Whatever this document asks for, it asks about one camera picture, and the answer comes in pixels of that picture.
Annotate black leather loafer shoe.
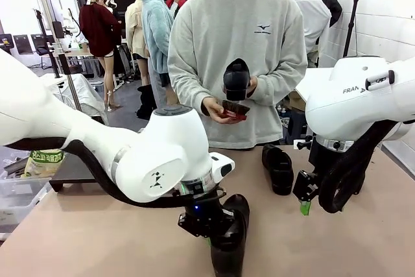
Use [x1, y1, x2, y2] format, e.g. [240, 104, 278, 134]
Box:
[222, 58, 251, 102]
[261, 143, 294, 196]
[209, 194, 250, 277]

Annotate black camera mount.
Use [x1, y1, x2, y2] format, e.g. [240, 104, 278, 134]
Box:
[293, 134, 314, 152]

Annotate red wooden shoe brush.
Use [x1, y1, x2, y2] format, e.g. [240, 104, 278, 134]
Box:
[216, 100, 251, 122]

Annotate green snack bag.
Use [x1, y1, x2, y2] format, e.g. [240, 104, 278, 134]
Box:
[21, 149, 65, 179]

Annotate white cloth covered table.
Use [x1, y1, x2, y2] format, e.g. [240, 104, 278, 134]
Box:
[38, 73, 110, 125]

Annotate person's left forearm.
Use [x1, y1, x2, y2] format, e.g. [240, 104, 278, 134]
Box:
[251, 53, 308, 106]

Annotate person in grey sweatshirt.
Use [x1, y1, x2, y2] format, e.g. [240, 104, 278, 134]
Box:
[167, 0, 308, 150]

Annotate mannequin in maroon sweater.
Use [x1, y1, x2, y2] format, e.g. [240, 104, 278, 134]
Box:
[79, 0, 123, 112]

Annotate mannequin in cream jacket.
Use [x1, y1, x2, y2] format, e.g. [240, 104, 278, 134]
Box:
[124, 0, 150, 86]

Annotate wooden background table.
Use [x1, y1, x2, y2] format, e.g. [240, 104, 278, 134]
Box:
[61, 49, 98, 59]

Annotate black light stand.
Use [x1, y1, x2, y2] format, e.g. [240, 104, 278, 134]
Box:
[34, 9, 63, 78]

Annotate black tripod stand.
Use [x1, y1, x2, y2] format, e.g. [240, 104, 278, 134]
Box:
[343, 0, 362, 59]

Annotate person's right hand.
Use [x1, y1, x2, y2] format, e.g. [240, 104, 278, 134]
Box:
[200, 95, 243, 125]

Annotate beige metal frame post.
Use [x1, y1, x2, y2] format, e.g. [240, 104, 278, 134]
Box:
[32, 0, 82, 112]

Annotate person's right forearm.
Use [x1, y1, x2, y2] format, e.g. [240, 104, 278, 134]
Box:
[167, 62, 215, 117]

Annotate person's left hand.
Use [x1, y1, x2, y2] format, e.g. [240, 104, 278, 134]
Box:
[245, 77, 259, 99]

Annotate black boots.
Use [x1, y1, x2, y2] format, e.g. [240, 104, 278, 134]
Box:
[136, 84, 159, 121]

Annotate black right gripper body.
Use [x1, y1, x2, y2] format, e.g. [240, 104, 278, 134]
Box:
[292, 150, 327, 202]

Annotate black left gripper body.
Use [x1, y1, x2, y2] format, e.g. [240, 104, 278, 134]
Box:
[177, 194, 234, 238]

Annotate mannequin in white shirt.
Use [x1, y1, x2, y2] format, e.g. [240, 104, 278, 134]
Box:
[290, 0, 332, 67]

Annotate mannequin in light blue fleece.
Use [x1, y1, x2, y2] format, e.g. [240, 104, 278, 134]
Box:
[141, 0, 176, 112]

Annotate clear plastic storage bin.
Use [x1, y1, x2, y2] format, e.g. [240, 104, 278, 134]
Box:
[0, 176, 53, 235]

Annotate black shoe stand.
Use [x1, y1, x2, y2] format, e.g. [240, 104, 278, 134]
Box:
[49, 152, 98, 193]

